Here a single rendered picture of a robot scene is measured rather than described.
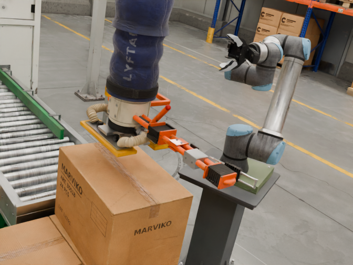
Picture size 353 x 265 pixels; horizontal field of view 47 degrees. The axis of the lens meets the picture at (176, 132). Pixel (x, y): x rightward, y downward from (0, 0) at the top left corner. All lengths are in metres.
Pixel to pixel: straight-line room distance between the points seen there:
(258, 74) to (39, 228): 1.31
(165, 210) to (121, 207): 0.21
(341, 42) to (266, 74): 8.67
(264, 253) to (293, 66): 1.50
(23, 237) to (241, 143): 1.25
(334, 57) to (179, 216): 9.02
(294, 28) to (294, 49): 7.30
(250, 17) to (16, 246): 10.71
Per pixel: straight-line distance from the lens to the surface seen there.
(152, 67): 1.68
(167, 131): 1.58
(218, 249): 2.67
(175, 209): 1.80
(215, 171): 1.37
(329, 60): 10.64
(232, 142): 2.37
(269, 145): 2.32
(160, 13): 1.61
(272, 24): 10.04
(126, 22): 1.62
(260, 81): 1.89
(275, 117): 2.34
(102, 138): 1.77
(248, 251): 3.19
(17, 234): 2.16
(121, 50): 1.65
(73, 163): 1.94
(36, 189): 2.49
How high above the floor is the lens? 1.89
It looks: 23 degrees down
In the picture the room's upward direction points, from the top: 11 degrees clockwise
